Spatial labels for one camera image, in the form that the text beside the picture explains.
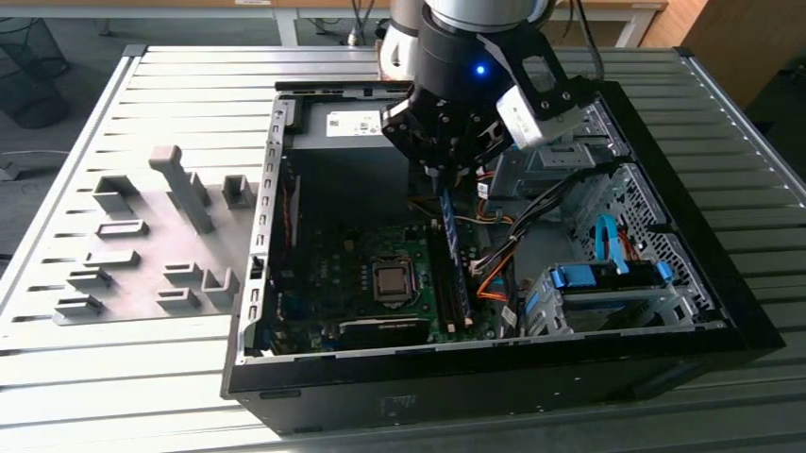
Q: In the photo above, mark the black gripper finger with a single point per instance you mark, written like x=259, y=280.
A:
x=410, y=127
x=492, y=137

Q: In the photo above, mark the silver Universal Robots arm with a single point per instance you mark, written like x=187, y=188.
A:
x=403, y=47

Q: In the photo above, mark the black RAM slot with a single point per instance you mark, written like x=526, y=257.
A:
x=441, y=278

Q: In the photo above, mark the grey metal drive cage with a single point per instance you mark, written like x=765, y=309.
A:
x=561, y=162

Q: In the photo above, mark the grey power supply unit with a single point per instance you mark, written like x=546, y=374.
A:
x=315, y=141

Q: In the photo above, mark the CPU socket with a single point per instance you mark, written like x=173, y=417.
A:
x=391, y=261

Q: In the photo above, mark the white framed wooden desk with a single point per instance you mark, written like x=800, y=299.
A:
x=630, y=5

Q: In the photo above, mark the blue disk carrier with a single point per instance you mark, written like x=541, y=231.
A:
x=574, y=276

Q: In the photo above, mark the silver CPU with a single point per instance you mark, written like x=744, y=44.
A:
x=391, y=280

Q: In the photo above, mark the green motherboard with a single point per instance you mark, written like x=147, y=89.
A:
x=315, y=292

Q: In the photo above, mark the grey metal disk bay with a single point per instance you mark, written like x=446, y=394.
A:
x=617, y=302

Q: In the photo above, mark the black graphics card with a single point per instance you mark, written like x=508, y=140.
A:
x=385, y=330

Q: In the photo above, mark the brown wooden cabinet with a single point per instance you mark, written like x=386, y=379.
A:
x=744, y=38

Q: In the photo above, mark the grey plastic parts rack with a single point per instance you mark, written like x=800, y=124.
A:
x=158, y=236

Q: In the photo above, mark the black open PC case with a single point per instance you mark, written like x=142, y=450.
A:
x=504, y=391

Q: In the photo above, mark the black mesh wastebasket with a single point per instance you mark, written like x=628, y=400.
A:
x=31, y=71

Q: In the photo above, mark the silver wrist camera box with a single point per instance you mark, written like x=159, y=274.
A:
x=536, y=122

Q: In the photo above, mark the black camera bracket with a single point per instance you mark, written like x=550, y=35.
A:
x=510, y=56

